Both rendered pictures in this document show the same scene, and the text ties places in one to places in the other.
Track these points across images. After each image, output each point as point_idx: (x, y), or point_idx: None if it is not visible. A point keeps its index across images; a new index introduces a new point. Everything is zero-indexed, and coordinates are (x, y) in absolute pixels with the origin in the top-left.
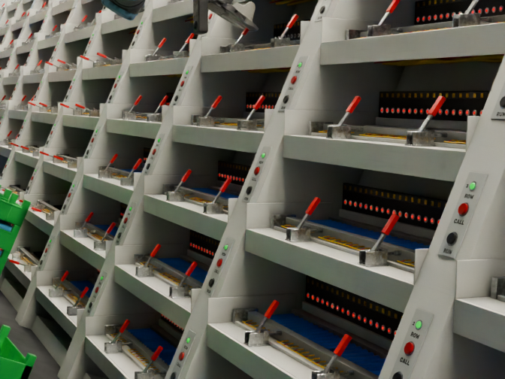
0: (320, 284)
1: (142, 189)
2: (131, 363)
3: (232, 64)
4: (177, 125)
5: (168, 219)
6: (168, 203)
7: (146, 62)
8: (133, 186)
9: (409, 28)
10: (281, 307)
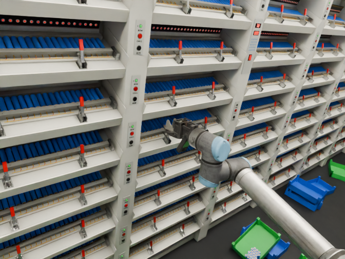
0: None
1: (128, 219)
2: (163, 241)
3: (174, 146)
4: (142, 186)
5: (162, 207)
6: (164, 204)
7: (14, 188)
8: (90, 229)
9: (249, 111)
10: None
